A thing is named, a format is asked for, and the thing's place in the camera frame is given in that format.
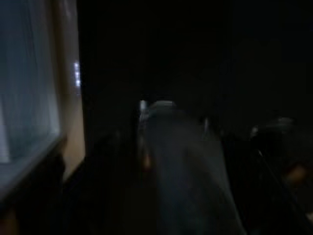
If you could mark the beige framed glass door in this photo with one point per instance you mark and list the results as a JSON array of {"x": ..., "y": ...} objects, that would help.
[{"x": 29, "y": 73}]

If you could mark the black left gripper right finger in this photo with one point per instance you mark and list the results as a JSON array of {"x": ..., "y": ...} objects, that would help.
[{"x": 274, "y": 186}]

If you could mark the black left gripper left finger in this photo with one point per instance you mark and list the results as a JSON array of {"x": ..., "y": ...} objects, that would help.
[{"x": 115, "y": 191}]

